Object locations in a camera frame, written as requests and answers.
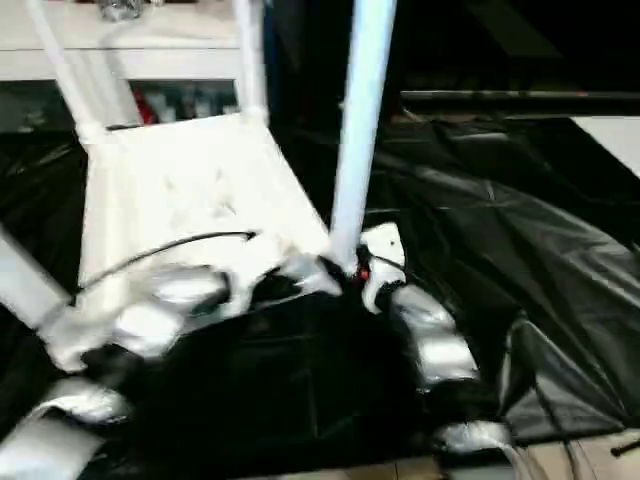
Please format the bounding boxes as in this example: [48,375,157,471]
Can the white glass-door cabinet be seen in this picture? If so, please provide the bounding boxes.
[0,0,247,132]

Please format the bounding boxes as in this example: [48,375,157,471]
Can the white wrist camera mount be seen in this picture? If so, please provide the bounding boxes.
[359,223,408,315]
[219,244,289,317]

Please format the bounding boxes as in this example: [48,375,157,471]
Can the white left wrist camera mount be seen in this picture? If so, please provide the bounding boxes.
[219,244,289,317]

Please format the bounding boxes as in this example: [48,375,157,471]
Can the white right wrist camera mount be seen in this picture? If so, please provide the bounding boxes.
[359,223,408,315]

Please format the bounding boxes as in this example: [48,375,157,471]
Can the long black rod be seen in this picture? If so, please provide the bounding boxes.
[399,89,640,114]

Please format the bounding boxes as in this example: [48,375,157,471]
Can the white paper sheet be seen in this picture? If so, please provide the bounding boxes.
[569,115,640,180]

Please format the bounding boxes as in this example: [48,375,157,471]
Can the blue upright panel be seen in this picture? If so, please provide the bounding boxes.
[262,0,282,119]

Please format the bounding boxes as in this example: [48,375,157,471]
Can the white plastic table top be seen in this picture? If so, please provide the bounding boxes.
[47,112,346,374]

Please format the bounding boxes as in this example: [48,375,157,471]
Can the crumpled silver bag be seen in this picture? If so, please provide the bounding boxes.
[98,0,147,21]

